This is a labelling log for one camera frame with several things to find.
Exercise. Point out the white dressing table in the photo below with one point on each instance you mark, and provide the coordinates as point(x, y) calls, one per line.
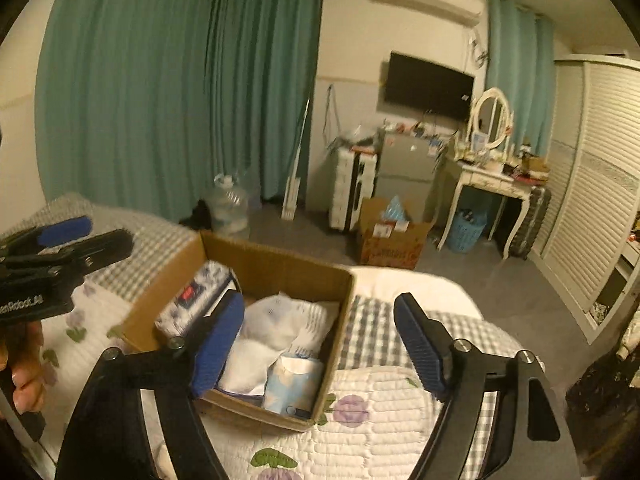
point(487, 180)

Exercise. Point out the white hard-shell suitcase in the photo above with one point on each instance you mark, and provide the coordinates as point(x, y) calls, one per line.
point(347, 190)

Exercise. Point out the white louvred wardrobe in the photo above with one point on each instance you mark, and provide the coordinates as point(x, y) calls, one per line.
point(595, 170)

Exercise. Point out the dark patterned garment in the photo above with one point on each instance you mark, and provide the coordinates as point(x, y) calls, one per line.
point(605, 385)

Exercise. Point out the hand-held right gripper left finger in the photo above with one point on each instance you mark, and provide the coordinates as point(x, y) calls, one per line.
point(220, 340)

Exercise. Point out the blue floral tissue pack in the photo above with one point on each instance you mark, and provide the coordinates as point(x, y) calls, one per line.
point(195, 290)

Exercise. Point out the printed cardboard box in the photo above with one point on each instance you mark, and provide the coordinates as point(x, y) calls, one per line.
point(392, 247)

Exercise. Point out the dark hard-shell suitcase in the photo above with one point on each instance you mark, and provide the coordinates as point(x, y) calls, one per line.
point(534, 225)

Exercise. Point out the white quilted floral mat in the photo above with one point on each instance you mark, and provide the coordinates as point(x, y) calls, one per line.
point(380, 435)

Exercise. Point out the light blue plastic package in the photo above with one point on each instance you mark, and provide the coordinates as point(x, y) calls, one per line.
point(396, 208)

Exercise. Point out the light blue soft pack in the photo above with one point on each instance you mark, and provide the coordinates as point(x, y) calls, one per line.
point(295, 385)

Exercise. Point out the narrow green curtain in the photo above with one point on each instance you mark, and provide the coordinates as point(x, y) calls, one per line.
point(270, 75)

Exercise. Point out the clear water jug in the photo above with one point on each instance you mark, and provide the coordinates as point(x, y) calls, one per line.
point(231, 205)

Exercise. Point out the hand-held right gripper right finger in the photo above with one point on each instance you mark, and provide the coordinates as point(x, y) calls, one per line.
point(420, 345)

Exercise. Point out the white oval vanity mirror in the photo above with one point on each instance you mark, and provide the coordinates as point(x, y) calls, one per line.
point(492, 115)

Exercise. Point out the wide green curtain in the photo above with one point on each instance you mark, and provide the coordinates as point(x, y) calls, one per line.
point(125, 85)

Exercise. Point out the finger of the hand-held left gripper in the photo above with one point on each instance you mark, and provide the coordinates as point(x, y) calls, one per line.
point(105, 250)
point(65, 228)

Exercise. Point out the blue laundry basket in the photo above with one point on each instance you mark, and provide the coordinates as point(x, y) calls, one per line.
point(465, 232)

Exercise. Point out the light teal curtain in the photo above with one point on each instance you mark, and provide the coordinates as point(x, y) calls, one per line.
point(517, 70)

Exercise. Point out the small grey fridge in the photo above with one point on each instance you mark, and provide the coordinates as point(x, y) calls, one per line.
point(405, 165)

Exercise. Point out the black wall television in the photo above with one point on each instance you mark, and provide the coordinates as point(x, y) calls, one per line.
point(427, 85)

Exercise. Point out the person's left hand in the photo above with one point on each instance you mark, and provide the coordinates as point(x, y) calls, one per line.
point(25, 370)

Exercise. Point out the white printed plastic bag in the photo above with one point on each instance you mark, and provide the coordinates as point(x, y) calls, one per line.
point(275, 320)

